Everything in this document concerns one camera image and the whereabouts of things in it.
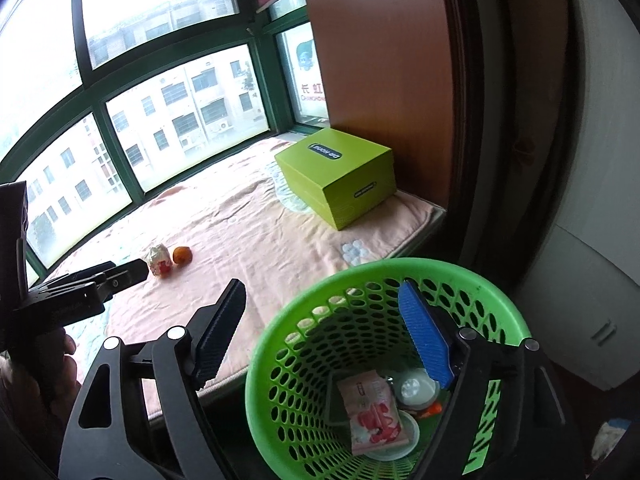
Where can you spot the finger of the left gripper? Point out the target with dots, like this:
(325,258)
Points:
(108,278)

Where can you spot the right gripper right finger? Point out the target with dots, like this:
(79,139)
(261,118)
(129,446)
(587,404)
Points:
(504,418)

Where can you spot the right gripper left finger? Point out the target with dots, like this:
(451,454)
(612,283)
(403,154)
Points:
(109,435)

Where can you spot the white red wrapper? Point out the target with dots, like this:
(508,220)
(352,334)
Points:
(159,260)

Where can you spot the orange fruit peel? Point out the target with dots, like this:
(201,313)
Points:
(182,255)

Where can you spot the clear dome plastic cup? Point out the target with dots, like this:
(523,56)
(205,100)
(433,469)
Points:
(414,388)

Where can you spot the pink snack bag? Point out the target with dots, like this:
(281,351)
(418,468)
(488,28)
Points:
(374,420)

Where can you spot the red snack wrapper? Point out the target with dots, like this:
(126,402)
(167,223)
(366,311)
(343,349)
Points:
(432,410)

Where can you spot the left hand dark sleeve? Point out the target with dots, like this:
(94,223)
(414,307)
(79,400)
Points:
(39,385)

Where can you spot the pink towel blanket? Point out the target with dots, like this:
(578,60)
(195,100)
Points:
(240,220)

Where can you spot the lime green cardboard box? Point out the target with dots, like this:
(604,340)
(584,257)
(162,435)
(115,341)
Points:
(338,175)

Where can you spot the brown wooden cabinet panel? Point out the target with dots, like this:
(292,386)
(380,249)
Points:
(386,70)

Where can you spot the green window frame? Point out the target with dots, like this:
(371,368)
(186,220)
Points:
(105,103)

